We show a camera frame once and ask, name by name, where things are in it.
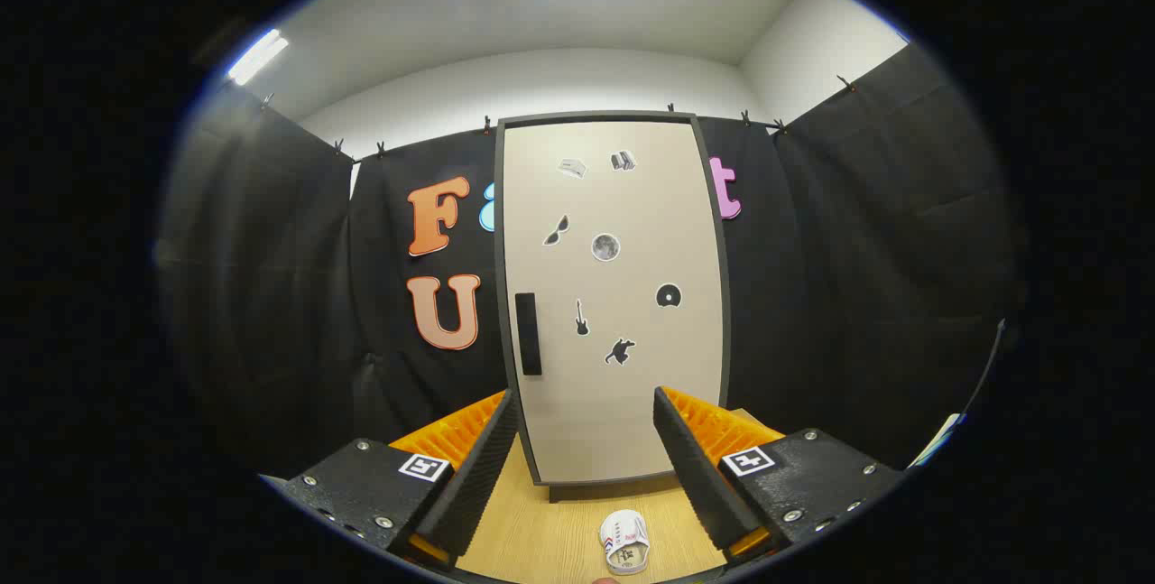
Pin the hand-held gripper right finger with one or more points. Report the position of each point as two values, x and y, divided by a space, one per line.
690 467

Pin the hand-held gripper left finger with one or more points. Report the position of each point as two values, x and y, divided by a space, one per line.
487 467

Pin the dark grey shoe cabinet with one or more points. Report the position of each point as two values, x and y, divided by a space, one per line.
614 491

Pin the white canvas shoe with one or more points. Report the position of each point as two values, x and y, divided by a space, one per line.
624 541

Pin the black backdrop cloth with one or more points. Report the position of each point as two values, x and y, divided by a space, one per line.
271 295

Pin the ceiling light panel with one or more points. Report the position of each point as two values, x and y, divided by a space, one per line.
256 58

